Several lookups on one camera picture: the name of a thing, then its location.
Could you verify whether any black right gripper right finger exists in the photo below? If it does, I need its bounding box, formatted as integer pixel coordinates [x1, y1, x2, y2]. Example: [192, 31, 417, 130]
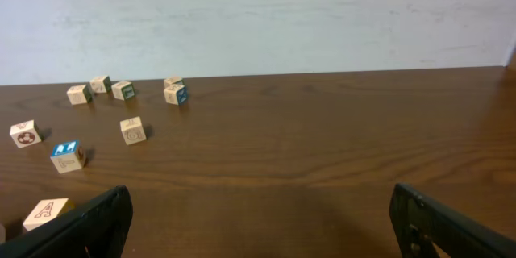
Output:
[389, 183, 515, 258]

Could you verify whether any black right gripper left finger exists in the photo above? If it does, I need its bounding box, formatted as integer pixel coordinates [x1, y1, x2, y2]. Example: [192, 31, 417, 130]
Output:
[1, 185, 133, 258]

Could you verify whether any wooden block letter A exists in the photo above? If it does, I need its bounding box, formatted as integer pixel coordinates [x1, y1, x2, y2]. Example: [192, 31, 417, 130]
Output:
[23, 198, 74, 231]

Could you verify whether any wooden block blue top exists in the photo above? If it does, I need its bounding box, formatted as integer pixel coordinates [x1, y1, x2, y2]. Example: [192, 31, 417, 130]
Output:
[50, 140, 86, 174]

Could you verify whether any wooden block letter G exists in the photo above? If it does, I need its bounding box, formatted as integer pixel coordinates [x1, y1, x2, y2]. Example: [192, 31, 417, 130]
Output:
[120, 116, 147, 145]

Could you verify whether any wooden block soccer ball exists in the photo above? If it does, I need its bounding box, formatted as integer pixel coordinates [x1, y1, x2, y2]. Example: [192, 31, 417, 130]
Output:
[10, 119, 42, 148]

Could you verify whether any wooden block far left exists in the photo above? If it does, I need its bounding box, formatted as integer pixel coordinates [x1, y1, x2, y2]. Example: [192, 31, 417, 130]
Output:
[67, 85, 93, 105]

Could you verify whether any wooden block green side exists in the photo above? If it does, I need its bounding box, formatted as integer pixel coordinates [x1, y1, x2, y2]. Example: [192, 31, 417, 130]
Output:
[111, 81, 135, 101]

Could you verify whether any wooden block back left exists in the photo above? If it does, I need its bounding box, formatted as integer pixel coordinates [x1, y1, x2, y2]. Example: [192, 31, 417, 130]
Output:
[89, 75, 111, 94]

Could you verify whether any wooden block blue side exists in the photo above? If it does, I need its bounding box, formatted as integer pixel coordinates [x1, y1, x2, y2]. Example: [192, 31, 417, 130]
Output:
[164, 84, 188, 106]

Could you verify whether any wooden block back right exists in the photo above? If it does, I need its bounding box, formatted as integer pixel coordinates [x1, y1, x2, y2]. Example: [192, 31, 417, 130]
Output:
[164, 77, 185, 88]

